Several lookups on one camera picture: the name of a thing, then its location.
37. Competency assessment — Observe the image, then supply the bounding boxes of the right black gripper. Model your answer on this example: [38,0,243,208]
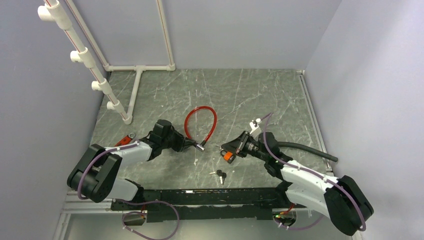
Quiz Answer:
[221,131,269,162]

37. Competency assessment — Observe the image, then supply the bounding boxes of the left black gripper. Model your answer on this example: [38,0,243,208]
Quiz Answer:
[161,127,195,153]

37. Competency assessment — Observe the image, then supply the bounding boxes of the red cable lock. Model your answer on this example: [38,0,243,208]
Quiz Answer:
[184,105,218,153]

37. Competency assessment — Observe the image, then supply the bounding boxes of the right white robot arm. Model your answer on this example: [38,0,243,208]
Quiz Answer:
[220,131,374,236]

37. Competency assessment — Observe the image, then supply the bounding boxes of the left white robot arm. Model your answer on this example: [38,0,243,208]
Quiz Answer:
[66,119,198,210]

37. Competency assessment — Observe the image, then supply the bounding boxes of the orange padlock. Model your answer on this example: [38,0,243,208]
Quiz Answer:
[220,150,236,164]

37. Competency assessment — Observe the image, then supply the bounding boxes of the black-headed keys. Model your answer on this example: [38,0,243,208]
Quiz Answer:
[209,169,227,185]

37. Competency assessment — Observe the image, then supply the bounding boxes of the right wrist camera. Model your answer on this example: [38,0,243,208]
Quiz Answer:
[249,118,262,138]

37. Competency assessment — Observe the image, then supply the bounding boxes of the black rubber hose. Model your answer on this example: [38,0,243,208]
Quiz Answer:
[277,141,339,163]

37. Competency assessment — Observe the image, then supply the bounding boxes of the red-handled adjustable wrench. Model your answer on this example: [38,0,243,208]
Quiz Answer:
[114,132,136,147]

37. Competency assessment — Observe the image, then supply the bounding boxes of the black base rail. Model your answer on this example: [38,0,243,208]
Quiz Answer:
[111,181,291,223]

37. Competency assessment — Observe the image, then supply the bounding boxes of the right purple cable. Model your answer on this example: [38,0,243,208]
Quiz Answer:
[261,112,368,232]

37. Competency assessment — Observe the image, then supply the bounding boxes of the white PVC pipe frame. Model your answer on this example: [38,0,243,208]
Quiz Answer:
[37,0,176,125]

